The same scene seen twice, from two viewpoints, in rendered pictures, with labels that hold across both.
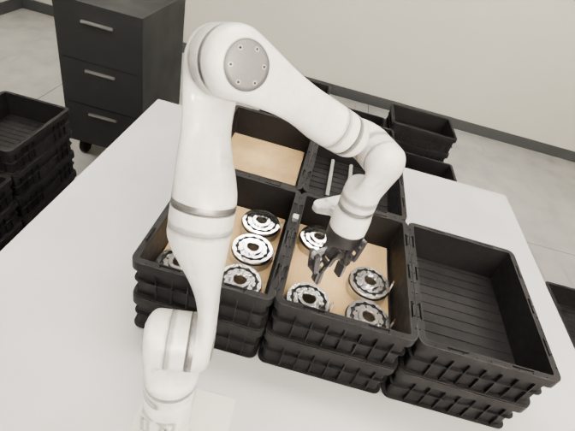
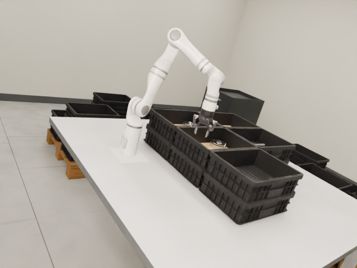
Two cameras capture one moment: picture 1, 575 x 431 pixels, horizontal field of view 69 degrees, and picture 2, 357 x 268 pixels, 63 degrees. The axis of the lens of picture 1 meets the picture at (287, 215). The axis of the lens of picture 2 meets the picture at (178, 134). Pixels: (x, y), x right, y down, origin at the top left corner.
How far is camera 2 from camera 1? 1.31 m
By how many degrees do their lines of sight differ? 47
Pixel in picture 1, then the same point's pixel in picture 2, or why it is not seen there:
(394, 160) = (214, 74)
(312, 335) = (183, 148)
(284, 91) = (183, 43)
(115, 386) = not seen: hidden behind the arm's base
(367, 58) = not seen: outside the picture
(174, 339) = (136, 99)
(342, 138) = (199, 63)
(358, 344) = (193, 151)
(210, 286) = (149, 86)
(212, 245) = (154, 75)
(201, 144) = (164, 55)
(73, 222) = not seen: hidden behind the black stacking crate
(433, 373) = (214, 175)
